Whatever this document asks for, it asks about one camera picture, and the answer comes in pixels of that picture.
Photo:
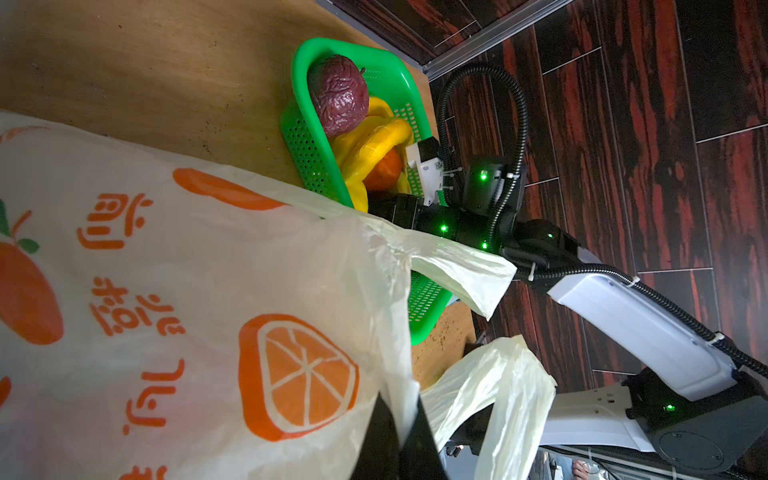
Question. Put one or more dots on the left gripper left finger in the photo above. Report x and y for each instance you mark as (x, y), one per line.
(379, 456)

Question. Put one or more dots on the yellow banana bunch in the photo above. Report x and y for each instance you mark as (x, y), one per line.
(358, 151)

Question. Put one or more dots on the white plastic bag orange print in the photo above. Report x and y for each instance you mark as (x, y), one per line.
(163, 317)

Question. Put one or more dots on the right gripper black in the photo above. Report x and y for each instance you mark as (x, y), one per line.
(452, 223)

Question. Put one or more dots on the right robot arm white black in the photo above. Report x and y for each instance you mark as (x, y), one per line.
(698, 403)

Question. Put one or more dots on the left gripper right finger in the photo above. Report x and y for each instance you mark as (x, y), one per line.
(419, 457)

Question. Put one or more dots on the purple passion fruit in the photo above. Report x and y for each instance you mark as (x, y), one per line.
(338, 93)

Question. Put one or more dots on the orange tangerine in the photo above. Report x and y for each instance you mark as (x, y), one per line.
(386, 173)

